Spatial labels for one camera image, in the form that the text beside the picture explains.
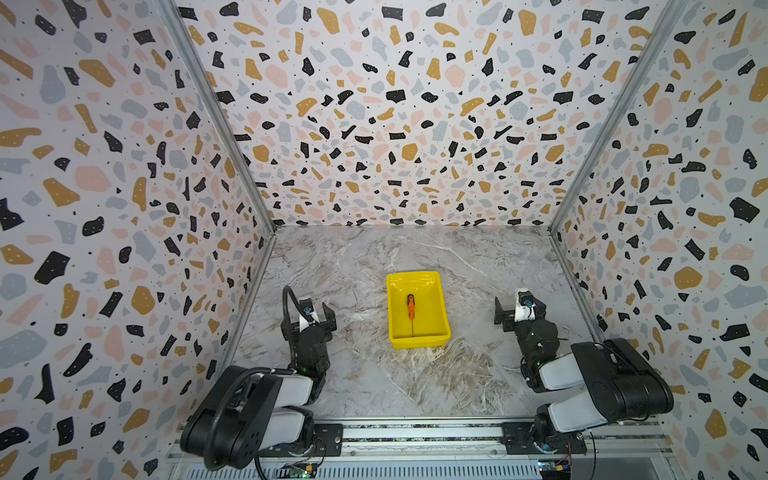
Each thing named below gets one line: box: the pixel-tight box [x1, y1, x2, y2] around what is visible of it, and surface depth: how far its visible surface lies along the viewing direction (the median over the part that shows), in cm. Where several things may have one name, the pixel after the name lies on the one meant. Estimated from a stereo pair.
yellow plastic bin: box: [386, 271, 452, 350], surface depth 97 cm
